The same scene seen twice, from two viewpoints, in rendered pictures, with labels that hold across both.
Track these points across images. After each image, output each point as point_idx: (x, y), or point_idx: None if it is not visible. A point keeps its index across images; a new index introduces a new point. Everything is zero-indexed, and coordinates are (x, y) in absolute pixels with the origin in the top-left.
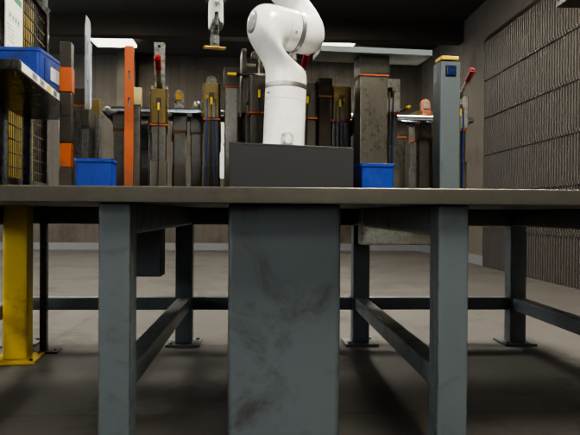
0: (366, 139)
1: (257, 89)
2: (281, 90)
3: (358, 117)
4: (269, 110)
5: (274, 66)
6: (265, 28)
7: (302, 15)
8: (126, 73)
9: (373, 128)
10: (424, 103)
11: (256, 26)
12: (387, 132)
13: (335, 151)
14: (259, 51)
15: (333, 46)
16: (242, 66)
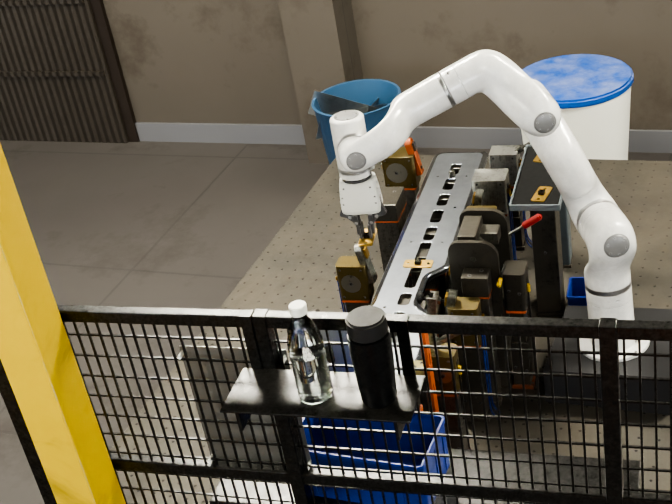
0: (559, 263)
1: (526, 284)
2: (630, 292)
3: (550, 246)
4: (622, 316)
5: (623, 275)
6: (635, 248)
7: (618, 207)
8: (428, 359)
9: (559, 248)
10: (413, 144)
11: (629, 250)
12: (561, 244)
13: None
14: (610, 267)
15: (561, 198)
16: (498, 265)
